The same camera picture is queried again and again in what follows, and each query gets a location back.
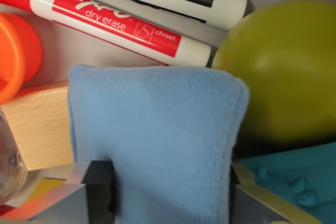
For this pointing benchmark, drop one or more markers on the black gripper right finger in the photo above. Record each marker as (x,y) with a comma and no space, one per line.
(252,205)

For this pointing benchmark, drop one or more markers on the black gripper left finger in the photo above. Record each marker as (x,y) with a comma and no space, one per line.
(97,179)

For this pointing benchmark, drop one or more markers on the light blue soft block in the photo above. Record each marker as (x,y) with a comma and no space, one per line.
(157,129)

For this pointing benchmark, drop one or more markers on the grey plastic bin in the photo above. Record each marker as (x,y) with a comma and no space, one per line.
(65,48)

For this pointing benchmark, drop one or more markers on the yellow wooden block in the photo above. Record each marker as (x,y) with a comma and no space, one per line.
(44,188)

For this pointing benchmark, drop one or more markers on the teal embossed rubber cube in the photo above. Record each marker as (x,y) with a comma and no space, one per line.
(296,171)

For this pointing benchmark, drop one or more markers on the natural wooden block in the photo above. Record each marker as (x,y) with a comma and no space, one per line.
(42,127)

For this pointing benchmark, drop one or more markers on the clear plastic jar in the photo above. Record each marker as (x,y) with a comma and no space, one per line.
(10,166)

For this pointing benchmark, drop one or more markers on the olive green plastic egg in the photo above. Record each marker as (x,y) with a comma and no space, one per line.
(286,72)

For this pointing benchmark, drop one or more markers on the orange plastic cup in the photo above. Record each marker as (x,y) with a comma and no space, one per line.
(18,53)

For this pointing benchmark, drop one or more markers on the red dry erase marker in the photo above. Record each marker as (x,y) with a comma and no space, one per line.
(105,23)

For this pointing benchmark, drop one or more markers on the black dry erase marker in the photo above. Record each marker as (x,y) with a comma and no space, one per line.
(228,3)

